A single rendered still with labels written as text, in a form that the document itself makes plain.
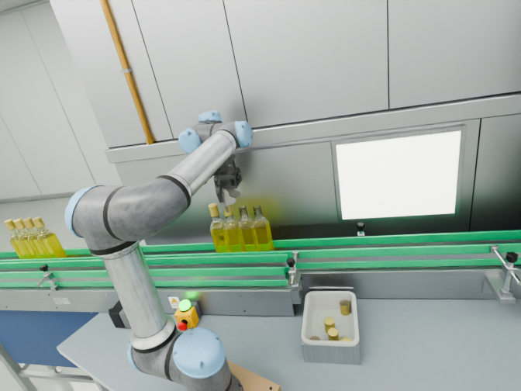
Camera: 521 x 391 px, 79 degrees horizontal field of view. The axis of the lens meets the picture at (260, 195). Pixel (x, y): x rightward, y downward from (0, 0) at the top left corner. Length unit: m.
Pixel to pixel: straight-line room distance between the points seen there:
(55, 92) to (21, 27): 0.87
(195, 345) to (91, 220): 0.39
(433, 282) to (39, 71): 5.47
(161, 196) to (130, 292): 0.27
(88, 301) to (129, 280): 0.84
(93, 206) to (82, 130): 4.91
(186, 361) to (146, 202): 0.40
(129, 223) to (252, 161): 0.69
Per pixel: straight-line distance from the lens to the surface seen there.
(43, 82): 5.79
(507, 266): 1.19
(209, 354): 0.85
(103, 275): 1.50
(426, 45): 1.20
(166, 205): 0.66
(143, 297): 0.84
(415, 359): 1.17
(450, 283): 1.31
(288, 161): 1.22
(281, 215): 1.32
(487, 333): 1.28
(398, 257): 1.23
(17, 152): 6.65
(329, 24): 1.16
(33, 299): 1.85
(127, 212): 0.66
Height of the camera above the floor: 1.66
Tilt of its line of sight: 24 degrees down
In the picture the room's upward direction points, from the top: 11 degrees counter-clockwise
